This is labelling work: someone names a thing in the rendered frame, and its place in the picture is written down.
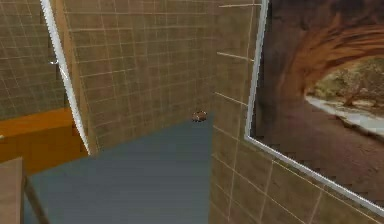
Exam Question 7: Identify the small brown round object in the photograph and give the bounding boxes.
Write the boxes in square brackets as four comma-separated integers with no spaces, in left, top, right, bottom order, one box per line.
[192,110,208,123]

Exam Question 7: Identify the framed rock arch picture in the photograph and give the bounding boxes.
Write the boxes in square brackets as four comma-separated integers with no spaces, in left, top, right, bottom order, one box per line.
[244,0,384,218]

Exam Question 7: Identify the orange wooden cabinet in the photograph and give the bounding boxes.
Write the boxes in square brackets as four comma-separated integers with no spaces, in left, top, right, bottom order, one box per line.
[0,107,88,176]

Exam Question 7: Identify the brown wooden furniture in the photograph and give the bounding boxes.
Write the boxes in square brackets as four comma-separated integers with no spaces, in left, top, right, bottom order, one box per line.
[0,157,51,224]

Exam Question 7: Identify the white shower frame bar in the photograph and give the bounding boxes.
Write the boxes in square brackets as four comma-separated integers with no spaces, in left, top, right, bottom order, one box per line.
[39,0,92,156]

